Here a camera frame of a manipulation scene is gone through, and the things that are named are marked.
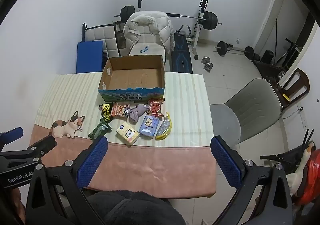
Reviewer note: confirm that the black exercise machine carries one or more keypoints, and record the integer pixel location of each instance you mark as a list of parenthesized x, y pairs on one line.
[(272, 70)]

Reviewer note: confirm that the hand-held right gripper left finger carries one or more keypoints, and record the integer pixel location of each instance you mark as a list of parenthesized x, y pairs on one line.
[(92, 162)]

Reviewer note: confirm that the orange panda snack packet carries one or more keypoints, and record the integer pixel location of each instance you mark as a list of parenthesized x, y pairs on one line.
[(119, 110)]

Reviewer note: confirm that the blue folded mat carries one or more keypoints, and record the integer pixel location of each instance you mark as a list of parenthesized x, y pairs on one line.
[(90, 56)]

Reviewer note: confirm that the white quilted chair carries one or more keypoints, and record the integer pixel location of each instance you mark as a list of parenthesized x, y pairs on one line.
[(102, 35)]

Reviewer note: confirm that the beige upholstered chair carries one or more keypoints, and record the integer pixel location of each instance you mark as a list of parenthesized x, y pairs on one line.
[(156, 50)]

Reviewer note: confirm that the brown wooden chair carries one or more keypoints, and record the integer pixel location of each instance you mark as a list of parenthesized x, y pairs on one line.
[(301, 81)]

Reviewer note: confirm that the black speaker box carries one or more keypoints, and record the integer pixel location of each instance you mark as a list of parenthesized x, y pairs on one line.
[(267, 56)]

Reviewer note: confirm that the blue tissue pack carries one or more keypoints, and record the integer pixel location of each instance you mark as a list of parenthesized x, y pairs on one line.
[(148, 125)]

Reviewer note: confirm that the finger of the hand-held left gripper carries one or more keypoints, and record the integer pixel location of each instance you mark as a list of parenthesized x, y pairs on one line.
[(43, 145), (11, 134)]

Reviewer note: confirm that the chrome dumbbell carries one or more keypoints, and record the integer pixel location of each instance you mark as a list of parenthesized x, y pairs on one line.
[(206, 59), (208, 67)]

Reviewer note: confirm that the white puffer jacket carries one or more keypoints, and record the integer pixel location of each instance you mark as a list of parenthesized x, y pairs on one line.
[(147, 27)]

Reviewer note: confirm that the white goose plush toy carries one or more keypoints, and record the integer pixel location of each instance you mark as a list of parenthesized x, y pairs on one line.
[(297, 177)]

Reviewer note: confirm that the green wipes packet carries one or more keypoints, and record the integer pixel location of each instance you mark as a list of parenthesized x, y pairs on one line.
[(100, 129)]

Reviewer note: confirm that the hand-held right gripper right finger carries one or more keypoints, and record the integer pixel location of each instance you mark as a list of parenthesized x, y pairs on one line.
[(226, 162)]

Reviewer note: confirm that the red bag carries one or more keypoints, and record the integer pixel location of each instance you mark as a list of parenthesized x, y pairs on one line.
[(312, 177)]

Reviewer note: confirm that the black and blue weight bench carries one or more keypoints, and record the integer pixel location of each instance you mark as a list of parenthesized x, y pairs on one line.
[(181, 57)]

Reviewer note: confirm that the purple cloth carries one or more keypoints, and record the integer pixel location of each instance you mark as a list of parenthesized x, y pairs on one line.
[(136, 112)]

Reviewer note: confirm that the short barbell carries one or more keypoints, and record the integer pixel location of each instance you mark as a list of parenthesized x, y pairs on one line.
[(221, 47)]

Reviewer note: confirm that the cardboard box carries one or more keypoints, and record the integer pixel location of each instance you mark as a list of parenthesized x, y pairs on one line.
[(130, 75)]

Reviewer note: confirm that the barbell with black plates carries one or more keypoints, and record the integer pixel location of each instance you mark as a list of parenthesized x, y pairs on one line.
[(210, 20)]

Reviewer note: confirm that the yellow banana-shaped pouch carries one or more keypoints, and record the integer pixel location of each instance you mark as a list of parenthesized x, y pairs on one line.
[(165, 127)]

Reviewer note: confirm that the yellow tissue box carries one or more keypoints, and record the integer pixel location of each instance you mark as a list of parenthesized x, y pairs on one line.
[(127, 134)]

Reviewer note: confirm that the red snack packet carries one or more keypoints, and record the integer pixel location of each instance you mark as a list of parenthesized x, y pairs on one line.
[(155, 107)]

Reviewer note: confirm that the small blue card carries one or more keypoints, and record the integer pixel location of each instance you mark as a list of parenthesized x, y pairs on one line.
[(144, 49)]

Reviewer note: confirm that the black shoe wipes packet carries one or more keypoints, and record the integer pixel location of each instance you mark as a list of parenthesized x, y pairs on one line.
[(105, 112)]

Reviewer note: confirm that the black metal frame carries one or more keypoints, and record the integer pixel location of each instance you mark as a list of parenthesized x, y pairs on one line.
[(282, 158)]

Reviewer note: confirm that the black antenna device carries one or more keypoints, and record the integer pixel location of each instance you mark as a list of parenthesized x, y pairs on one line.
[(308, 137)]

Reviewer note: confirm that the person's black fleece clothing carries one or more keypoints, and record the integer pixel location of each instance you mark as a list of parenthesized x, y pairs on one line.
[(135, 210)]

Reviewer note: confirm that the striped pink tablecloth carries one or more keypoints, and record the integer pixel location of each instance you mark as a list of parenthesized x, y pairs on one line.
[(150, 165)]

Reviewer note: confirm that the grey shell chair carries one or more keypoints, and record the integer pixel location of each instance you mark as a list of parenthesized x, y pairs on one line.
[(250, 110)]

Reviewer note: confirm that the white barbell rack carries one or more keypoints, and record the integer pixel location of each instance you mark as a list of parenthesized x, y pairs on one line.
[(200, 32)]

